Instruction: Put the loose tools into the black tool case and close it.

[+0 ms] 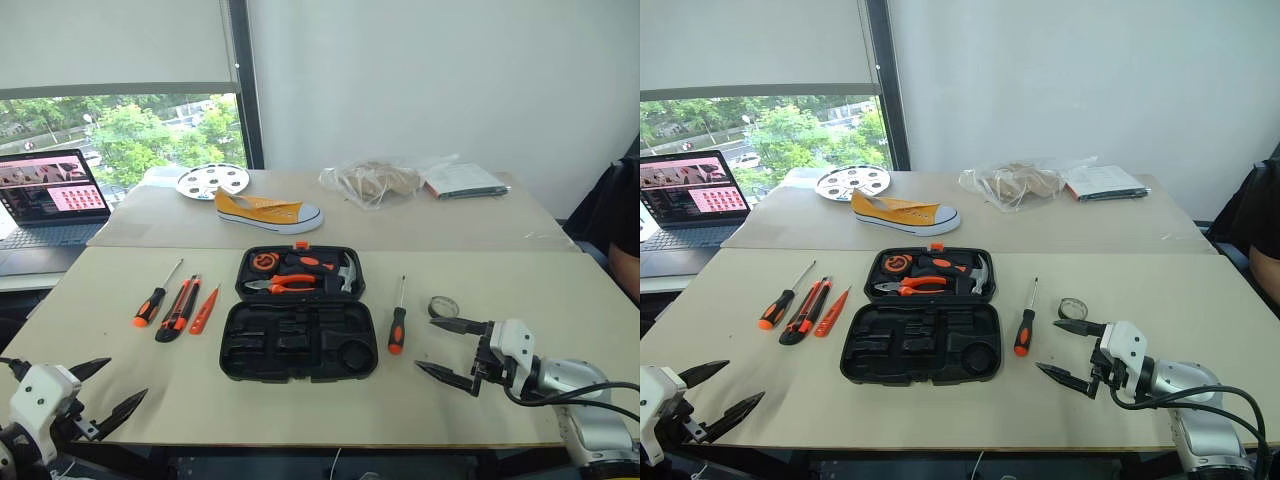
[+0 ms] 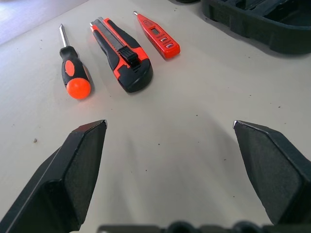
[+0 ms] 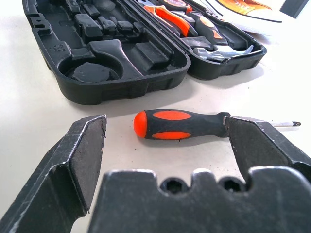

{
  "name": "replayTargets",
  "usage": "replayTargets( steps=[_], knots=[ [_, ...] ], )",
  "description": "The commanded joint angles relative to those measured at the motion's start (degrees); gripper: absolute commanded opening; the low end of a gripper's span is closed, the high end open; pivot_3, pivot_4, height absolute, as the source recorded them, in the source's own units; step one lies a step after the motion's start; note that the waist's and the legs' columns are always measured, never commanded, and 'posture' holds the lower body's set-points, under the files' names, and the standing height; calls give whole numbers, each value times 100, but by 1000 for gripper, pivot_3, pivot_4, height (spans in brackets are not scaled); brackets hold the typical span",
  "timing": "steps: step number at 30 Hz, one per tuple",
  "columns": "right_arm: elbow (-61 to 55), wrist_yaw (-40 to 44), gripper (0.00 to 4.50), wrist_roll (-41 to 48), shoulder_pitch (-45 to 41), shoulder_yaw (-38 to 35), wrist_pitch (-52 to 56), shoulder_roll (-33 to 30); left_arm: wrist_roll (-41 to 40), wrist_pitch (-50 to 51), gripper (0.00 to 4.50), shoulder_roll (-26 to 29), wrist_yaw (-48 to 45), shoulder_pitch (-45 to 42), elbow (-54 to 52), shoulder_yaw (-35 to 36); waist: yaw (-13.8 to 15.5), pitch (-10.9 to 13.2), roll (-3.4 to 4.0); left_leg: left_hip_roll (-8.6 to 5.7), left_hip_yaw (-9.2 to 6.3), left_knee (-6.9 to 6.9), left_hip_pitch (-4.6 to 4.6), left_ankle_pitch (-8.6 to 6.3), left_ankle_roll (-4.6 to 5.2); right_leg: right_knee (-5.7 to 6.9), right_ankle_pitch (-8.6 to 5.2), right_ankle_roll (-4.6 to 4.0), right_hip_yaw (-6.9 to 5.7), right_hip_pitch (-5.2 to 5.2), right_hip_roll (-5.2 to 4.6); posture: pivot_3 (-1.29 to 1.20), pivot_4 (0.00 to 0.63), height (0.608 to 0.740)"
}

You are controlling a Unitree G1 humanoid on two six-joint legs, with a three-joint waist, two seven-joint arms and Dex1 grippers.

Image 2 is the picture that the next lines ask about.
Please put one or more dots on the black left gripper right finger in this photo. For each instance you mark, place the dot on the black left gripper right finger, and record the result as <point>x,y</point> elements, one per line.
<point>274,174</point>

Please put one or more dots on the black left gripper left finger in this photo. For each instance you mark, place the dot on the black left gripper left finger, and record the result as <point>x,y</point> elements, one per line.
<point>60,184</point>

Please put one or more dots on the black plastic tool case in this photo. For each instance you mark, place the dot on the black plastic tool case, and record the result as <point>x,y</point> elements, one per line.
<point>267,31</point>

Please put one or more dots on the orange black utility knife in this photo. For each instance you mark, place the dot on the orange black utility knife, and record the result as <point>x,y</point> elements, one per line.
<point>121,55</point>

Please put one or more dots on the red voltage tester pen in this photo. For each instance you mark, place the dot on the red voltage tester pen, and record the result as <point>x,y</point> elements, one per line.
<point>158,36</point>

